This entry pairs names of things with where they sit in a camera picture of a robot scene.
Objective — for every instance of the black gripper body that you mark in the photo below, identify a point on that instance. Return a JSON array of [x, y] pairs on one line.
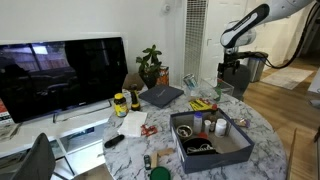
[[230, 59]]

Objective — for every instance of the green bottle red cap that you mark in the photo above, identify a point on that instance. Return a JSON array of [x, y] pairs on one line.
[[217, 92]]

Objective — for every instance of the brown bottle red cap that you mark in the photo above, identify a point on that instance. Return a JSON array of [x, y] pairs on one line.
[[213, 115]]

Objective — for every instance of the white bottle blue cap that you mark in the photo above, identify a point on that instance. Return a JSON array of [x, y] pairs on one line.
[[198, 123]]

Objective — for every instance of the small white bottle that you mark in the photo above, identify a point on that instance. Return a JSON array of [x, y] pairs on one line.
[[207, 126]]

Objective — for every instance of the navy blue cardboard box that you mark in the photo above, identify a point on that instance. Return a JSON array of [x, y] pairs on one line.
[[213, 160]]

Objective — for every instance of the dark bottle yellow label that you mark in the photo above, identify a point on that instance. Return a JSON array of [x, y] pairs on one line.
[[135, 99]]

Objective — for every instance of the yellow vitamin bottle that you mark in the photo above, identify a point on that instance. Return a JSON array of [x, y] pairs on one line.
[[120, 105]]

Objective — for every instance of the clear plastic container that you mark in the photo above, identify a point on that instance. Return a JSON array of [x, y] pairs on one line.
[[213, 87]]

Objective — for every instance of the steel trash can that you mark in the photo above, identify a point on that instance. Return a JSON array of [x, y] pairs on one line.
[[257, 71]]

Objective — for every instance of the silver drink can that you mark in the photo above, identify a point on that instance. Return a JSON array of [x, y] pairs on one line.
[[190, 81]]

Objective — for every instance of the clear plastic cup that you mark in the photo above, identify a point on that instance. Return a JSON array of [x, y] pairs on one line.
[[193, 90]]

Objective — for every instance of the yellow packet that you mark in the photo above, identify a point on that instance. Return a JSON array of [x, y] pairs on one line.
[[200, 104]]

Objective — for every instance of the white door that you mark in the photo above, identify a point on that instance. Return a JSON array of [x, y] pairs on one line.
[[216, 20]]

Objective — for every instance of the light floor rug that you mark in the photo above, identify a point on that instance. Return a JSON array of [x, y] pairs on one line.
[[286, 78]]

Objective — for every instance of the snack packet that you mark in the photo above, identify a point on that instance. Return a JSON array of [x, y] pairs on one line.
[[241, 122]]

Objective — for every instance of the white jar white lid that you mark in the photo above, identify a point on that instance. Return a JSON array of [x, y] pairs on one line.
[[220, 128]]

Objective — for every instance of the red round cap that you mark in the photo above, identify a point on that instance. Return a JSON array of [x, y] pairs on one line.
[[203, 135]]

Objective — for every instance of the round metal bowl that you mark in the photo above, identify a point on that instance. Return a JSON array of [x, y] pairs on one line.
[[184, 131]]

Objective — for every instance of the black plant pot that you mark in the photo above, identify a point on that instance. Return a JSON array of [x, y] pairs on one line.
[[150, 80]]

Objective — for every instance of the green houseplant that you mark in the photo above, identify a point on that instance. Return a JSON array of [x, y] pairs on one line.
[[150, 60]]

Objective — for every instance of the brown paper bag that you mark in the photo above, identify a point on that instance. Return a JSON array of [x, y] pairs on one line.
[[132, 81]]

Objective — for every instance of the red candy wrapper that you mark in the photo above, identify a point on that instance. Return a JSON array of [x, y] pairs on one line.
[[148, 130]]

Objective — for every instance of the white paper napkin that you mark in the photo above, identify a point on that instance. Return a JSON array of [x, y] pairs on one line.
[[132, 123]]

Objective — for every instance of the wooden block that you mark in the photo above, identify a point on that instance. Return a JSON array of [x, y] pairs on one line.
[[160, 155]]

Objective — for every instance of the small dark toy car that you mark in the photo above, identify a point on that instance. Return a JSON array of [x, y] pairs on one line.
[[147, 162]]

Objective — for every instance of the green round lid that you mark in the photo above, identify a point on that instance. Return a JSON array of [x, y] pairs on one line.
[[160, 174]]

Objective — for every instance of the black remote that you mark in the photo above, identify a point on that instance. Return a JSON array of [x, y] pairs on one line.
[[114, 141]]

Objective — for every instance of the black flat screen television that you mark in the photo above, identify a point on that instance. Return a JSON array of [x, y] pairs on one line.
[[63, 76]]

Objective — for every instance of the white television stand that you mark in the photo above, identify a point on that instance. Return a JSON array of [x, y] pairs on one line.
[[50, 133]]

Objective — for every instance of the white wall heater grille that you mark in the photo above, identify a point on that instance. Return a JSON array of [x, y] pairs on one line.
[[195, 36]]

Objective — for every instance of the white wall thermostat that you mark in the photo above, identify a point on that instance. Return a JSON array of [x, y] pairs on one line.
[[165, 8]]

